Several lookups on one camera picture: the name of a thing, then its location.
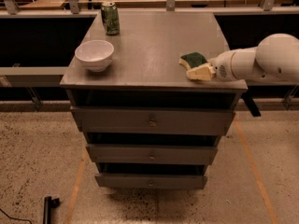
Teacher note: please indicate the grey drawer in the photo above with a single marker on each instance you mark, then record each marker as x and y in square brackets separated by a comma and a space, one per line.
[156, 121]
[147, 154]
[151, 181]

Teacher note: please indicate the green and yellow sponge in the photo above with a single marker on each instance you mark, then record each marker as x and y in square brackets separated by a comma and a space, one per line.
[192, 60]

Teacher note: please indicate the white ceramic bowl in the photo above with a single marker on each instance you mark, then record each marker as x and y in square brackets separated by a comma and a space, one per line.
[95, 55]

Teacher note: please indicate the bottom grey drawer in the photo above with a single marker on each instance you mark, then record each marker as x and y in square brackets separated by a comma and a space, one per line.
[151, 181]

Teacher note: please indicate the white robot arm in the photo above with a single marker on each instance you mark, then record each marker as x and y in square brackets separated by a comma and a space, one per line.
[275, 59]

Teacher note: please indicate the grey metal railing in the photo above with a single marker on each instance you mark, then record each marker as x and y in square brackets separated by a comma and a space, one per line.
[149, 3]

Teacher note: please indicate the top grey drawer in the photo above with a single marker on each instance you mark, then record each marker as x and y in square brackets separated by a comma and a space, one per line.
[156, 121]

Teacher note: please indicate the black floor stand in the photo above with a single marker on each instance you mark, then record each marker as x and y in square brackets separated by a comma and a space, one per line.
[49, 204]

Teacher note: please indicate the middle grey drawer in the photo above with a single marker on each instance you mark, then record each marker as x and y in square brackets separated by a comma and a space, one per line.
[147, 154]

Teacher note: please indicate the grey wooden drawer cabinet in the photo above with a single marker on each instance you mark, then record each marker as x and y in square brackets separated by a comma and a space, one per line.
[145, 73]

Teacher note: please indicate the green soda can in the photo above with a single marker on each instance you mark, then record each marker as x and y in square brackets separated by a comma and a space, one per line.
[110, 18]

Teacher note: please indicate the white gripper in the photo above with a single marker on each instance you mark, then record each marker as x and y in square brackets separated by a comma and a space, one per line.
[221, 67]

